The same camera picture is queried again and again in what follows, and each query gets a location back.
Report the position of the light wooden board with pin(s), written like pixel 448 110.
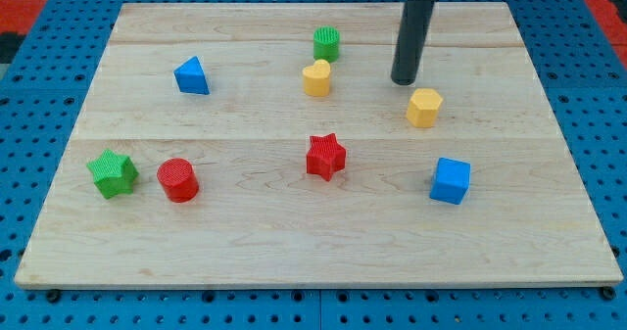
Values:
pixel 259 221

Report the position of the green star block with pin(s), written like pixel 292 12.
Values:
pixel 113 174

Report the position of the blue cube block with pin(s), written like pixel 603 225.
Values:
pixel 450 181

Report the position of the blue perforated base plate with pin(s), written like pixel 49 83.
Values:
pixel 47 80

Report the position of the blue triangle block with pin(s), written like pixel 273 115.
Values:
pixel 190 77

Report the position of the red cylinder block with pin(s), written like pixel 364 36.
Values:
pixel 178 180

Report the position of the yellow heart block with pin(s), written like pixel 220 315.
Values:
pixel 316 78

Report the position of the green cylinder block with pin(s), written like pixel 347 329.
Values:
pixel 326 41

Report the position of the red star block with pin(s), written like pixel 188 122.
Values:
pixel 325 156

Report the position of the yellow hexagon block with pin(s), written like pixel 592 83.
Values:
pixel 423 107

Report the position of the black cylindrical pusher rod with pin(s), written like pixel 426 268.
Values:
pixel 414 25

